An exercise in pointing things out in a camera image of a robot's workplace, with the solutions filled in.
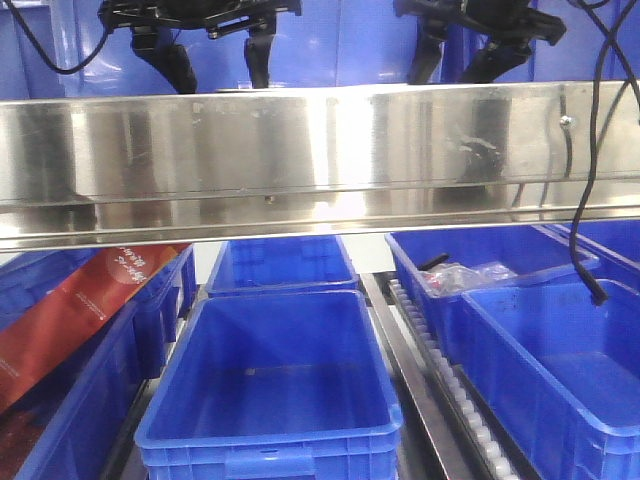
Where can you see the clear plastic bags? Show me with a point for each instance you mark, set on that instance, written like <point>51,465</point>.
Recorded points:
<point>449,279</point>

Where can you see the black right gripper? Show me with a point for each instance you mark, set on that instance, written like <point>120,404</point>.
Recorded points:
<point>509,24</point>

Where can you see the large blue crate upper right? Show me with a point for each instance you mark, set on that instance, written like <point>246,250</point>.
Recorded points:
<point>573,58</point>

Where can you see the black handle in bin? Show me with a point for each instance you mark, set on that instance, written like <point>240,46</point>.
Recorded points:
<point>435,261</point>

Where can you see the blue bin right back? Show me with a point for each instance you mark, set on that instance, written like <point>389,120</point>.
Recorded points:
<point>536,254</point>

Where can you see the blue bin centre back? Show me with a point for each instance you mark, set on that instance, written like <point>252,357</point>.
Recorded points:
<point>281,265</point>

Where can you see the large blue crate upper left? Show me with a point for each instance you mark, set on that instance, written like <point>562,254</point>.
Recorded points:
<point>24,75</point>

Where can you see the blue bin left front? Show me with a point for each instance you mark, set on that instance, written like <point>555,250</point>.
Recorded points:
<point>65,426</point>

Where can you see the blue bin far right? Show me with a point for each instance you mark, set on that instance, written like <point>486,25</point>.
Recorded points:
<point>616,244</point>

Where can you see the blue bin centre front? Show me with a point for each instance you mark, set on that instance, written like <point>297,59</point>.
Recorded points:
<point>284,386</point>

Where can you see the red printed carton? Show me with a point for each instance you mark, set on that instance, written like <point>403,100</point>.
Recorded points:
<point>55,327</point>

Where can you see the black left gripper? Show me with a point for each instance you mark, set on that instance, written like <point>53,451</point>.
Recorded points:
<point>151,24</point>

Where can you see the white roller track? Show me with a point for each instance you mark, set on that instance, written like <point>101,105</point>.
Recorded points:
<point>477,432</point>

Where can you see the blue bin right front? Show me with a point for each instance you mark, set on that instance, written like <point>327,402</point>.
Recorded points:
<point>560,374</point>

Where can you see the large blue crate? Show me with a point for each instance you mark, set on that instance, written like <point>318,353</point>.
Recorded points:
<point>573,58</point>
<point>332,43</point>
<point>24,75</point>

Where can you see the blue bin left back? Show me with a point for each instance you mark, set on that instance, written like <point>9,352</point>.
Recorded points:
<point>29,276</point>

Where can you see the stainless steel shelf rail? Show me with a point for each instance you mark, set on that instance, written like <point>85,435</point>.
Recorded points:
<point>159,169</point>

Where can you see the large blue crate upper centre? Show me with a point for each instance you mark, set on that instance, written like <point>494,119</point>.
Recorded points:
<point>332,43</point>

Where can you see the blue bin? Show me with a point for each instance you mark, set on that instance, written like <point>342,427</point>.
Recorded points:
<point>29,276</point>
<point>536,254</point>
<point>560,374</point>
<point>616,244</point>
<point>284,386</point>
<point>65,426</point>
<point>281,265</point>

